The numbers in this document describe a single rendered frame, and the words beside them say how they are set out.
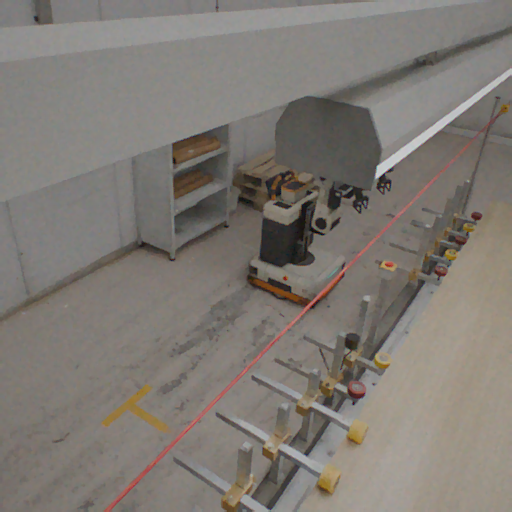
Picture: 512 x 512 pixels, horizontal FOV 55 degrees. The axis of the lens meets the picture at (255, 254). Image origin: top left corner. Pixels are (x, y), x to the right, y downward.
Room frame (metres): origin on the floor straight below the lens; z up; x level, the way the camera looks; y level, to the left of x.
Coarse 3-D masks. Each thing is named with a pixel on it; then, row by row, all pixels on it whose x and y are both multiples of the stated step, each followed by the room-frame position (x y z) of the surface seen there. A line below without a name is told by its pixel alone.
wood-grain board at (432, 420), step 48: (480, 240) 3.07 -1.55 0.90; (480, 288) 2.45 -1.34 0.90; (432, 336) 1.98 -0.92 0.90; (480, 336) 2.00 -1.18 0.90; (384, 384) 1.62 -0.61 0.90; (432, 384) 1.64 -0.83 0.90; (480, 384) 1.66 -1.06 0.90; (384, 432) 1.35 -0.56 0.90; (432, 432) 1.37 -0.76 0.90; (480, 432) 1.39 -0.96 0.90; (384, 480) 1.14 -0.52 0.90; (432, 480) 1.15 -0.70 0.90; (480, 480) 1.16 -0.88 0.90
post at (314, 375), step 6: (312, 372) 1.46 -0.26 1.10; (318, 372) 1.46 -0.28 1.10; (312, 378) 1.45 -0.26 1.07; (318, 378) 1.46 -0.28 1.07; (312, 384) 1.45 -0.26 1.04; (318, 384) 1.47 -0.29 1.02; (312, 390) 1.45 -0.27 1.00; (312, 414) 1.46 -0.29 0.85; (306, 420) 1.45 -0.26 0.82; (312, 420) 1.46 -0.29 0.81; (306, 426) 1.45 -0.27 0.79; (300, 432) 1.46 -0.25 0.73; (306, 432) 1.45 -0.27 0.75
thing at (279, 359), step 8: (280, 360) 1.77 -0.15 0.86; (288, 368) 1.74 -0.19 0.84; (296, 368) 1.72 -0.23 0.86; (304, 368) 1.72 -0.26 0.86; (304, 376) 1.70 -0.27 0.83; (320, 376) 1.68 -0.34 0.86; (320, 384) 1.66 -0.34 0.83; (336, 384) 1.64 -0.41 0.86; (336, 392) 1.61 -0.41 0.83; (344, 392) 1.60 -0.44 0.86; (352, 400) 1.57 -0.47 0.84
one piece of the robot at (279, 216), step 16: (272, 208) 3.56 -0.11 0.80; (288, 208) 3.56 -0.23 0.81; (304, 208) 3.64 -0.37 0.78; (272, 224) 3.55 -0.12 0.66; (288, 224) 3.53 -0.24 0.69; (304, 224) 3.64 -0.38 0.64; (272, 240) 3.54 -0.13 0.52; (288, 240) 3.51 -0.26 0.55; (304, 240) 3.64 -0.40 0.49; (272, 256) 3.53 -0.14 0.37; (288, 256) 3.54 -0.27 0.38; (304, 256) 3.67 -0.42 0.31
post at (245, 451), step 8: (240, 448) 1.03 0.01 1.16; (248, 448) 1.03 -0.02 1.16; (240, 456) 1.03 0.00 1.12; (248, 456) 1.03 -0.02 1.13; (240, 464) 1.03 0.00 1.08; (248, 464) 1.03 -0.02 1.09; (240, 472) 1.03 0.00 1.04; (248, 472) 1.03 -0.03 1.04; (240, 480) 1.03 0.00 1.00; (248, 480) 1.04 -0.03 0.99
